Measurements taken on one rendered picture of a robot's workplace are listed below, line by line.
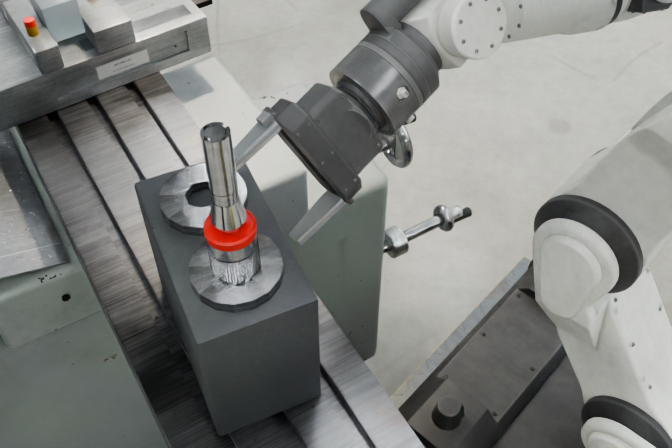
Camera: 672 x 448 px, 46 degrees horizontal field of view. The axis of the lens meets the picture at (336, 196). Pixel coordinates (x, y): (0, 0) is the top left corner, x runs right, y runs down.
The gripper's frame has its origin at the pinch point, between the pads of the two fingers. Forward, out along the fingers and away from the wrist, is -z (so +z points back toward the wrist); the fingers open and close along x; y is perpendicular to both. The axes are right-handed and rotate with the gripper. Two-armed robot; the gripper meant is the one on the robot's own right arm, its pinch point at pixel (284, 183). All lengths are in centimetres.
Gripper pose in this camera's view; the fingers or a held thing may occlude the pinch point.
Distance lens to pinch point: 75.9
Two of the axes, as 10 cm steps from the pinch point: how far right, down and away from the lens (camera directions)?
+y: 4.7, 2.5, -8.4
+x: -5.6, -6.5, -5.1
